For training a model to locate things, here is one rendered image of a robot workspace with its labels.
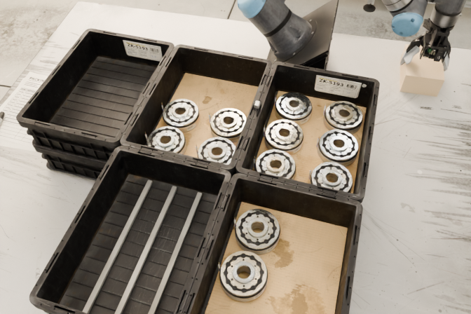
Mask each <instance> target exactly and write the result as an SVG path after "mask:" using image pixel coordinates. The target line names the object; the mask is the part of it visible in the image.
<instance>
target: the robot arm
mask: <svg viewBox="0 0 471 314"><path fill-rule="evenodd" d="M466 1H467V0H382V2H383V3H384V4H385V7H386V8H387V9H388V10H389V12H390V14H391V15H392V17H393V19H392V30H393V31H394V33H396V34H397V35H399V36H405V37H408V36H413V35H414V34H416V33H417V32H418V31H419V29H420V27H421V24H422V23H423V27H424V28H426V29H427V30H428V31H425V33H423V34H422V35H420V36H419V37H417V38H415V39H414V40H413V41H412V42H411V43H410V44H409V46H408V47H407V49H406V51H405V53H404V54H403V56H402V59H401V62H400V65H402V64H404V63H406V64H409V63H410V62H411V61H412V59H413V57H414V55H416V54H417V53H419V52H420V46H422V50H421V53H420V59H421V58H422V56H423V57H428V58H429V59H433V58H434V61H436V62H439V61H440V60H442V64H443V66H444V71H446V70H447V69H448V66H449V60H450V52H451V44H450V43H449V41H448V36H449V34H450V31H451V30H452V29H453V28H454V26H455V24H456V23H457V21H458V18H459V16H461V15H462V13H461V12H462V9H463V7H464V5H465V2H466ZM428 2H432V3H433V2H434V3H436V4H435V7H434V8H433V11H432V14H431V16H430V18H428V19H424V22H423V16H424V14H425V10H426V6H427V4H428ZM238 8H239V9H240V10H241V12H242V13H243V15H244V16H245V17H246V18H247V19H248V20H249V21H250V22H251V23H252V24H253V25H254V26H255V27H256V28H257V29H258V30H259V31H260V32H261V33H262V34H263V35H264V36H265V37H266V39H267V41H268V44H269V46H270V47H271V50H272V52H273V54H274V55H275V56H276V57H277V58H283V57H287V56H288V55H291V54H292V53H293V52H295V51H296V50H297V49H298V48H300V47H301V46H302V45H303V43H304V42H305V41H306V39H307V38H308V37H309V35H310V33H311V30H312V26H311V25H310V23H309V22H308V21H307V20H304V19H303V18H301V17H299V16H298V15H296V14H294V13H293V12H291V10H290V9H289V8H288V7H287V6H286V4H285V0H238Z"/></svg>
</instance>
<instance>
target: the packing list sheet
mask: <svg viewBox="0 0 471 314"><path fill-rule="evenodd" d="M47 77H48V76H44V75H41V74H36V73H34V72H29V73H28V75H27V76H26V77H25V78H23V80H22V81H21V82H20V84H19V86H18V87H17V88H16V89H15V90H14V91H13V93H12V94H11V95H10V96H9V97H8V99H7V100H6V101H5V102H4V103H3V104H2V105H1V106H0V112H1V111H2V112H4V113H5V116H4V118H3V120H2V122H1V125H0V146H6V147H10V148H15V149H23V150H28V151H36V150H35V148H34V147H33V145H32V140H33V139H34V138H33V137H32V136H31V135H28V134H27V128H23V127H21V126H20V124H19V123H18V121H17V119H16V116H17V114H18V113H19V112H20V111H21V109H22V108H23V107H24V106H25V105H26V103H27V102H28V101H29V99H30V98H31V97H32V95H33V94H34V93H35V92H36V91H37V90H38V88H39V87H40V86H41V84H42V83H43V82H44V81H45V80H46V79H47ZM36 152H37V151H36Z"/></svg>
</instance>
